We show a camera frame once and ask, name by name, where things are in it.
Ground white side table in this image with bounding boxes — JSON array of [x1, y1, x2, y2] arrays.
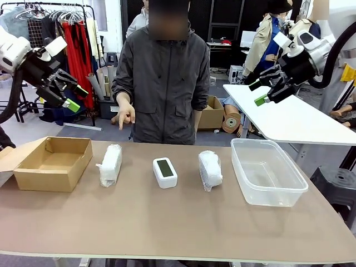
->
[[223, 83, 356, 146]]

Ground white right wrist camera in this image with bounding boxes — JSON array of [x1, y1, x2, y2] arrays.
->
[[273, 31, 304, 58]]

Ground open brown cardboard box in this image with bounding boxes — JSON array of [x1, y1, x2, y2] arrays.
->
[[0, 136, 94, 193]]

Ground cream hanging garment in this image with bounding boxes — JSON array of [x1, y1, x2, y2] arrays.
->
[[85, 18, 101, 61]]

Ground black plastic stool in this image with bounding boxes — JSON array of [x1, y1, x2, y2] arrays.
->
[[310, 166, 356, 223]]

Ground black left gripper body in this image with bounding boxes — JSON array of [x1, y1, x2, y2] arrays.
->
[[22, 48, 61, 87]]

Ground dark storage bin with label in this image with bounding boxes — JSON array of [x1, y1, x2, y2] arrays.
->
[[98, 98, 119, 120]]

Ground clear plastic container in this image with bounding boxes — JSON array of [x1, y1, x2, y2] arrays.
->
[[230, 138, 309, 208]]

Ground white computer case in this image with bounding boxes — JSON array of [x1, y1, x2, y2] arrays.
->
[[228, 65, 245, 84]]

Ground white unwrapped digital clock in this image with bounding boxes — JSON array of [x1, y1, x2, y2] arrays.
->
[[152, 157, 178, 189]]

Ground person's left hand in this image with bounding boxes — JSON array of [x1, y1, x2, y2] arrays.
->
[[194, 109, 202, 134]]

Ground person in light hoodie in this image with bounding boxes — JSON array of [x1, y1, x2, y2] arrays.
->
[[125, 0, 150, 38]]

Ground red hanging dress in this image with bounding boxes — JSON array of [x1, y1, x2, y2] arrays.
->
[[61, 21, 94, 109]]

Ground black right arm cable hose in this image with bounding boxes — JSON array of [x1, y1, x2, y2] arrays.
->
[[308, 27, 356, 90]]

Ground checkered hanging garment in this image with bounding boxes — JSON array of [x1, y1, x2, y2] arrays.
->
[[27, 18, 44, 50]]

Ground upright grey cardboard tube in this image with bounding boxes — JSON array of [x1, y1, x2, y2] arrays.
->
[[107, 66, 116, 101]]

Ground light blue hanging jacket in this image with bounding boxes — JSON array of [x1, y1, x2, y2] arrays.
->
[[0, 7, 30, 42]]

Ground brown cardboard spool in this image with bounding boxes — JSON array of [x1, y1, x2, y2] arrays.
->
[[221, 104, 242, 134]]

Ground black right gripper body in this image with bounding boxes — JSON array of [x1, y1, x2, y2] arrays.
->
[[279, 51, 319, 84]]

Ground yellow cloth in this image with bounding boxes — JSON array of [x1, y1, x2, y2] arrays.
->
[[340, 63, 356, 83]]

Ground grey plastic stool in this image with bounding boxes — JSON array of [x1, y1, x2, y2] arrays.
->
[[105, 52, 119, 67]]

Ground bubble clock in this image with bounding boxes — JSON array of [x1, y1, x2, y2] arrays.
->
[[197, 150, 224, 192], [96, 143, 123, 187]]

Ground white monitor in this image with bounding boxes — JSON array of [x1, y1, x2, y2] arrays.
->
[[239, 30, 259, 48]]

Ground slanted grey cardboard tube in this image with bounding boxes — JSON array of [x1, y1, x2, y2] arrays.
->
[[87, 72, 105, 101]]

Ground cardboard box on floor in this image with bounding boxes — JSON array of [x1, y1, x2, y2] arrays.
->
[[197, 96, 225, 130]]

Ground black metal clothes rack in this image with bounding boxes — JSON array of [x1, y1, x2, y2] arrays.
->
[[0, 2, 102, 131]]

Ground lying mannequin legs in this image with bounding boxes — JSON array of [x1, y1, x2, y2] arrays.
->
[[329, 101, 356, 127]]

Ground black hanging garment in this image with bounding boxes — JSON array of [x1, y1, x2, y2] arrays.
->
[[41, 16, 63, 45]]

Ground person's right hand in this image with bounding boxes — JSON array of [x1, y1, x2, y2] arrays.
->
[[115, 93, 136, 131]]

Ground beige cardboard tube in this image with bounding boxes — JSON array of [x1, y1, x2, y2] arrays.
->
[[96, 68, 112, 98]]

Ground mannequin in beige coat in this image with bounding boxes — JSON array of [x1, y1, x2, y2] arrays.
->
[[242, 0, 293, 77]]

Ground person in grey jacket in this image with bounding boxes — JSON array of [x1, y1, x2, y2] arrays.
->
[[111, 0, 211, 145]]

